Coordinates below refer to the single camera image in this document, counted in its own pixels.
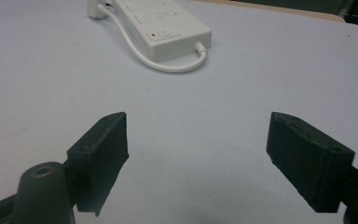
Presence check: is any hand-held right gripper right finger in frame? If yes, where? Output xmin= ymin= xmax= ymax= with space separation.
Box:
xmin=266 ymin=111 xmax=356 ymax=214

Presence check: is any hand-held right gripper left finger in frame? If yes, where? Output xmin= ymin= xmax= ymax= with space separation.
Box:
xmin=66 ymin=111 xmax=131 ymax=217

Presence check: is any white power strip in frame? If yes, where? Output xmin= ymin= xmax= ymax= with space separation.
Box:
xmin=97 ymin=3 xmax=208 ymax=75
xmin=111 ymin=0 xmax=213 ymax=63

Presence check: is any white plug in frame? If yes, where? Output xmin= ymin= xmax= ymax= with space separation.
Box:
xmin=86 ymin=0 xmax=110 ymax=21

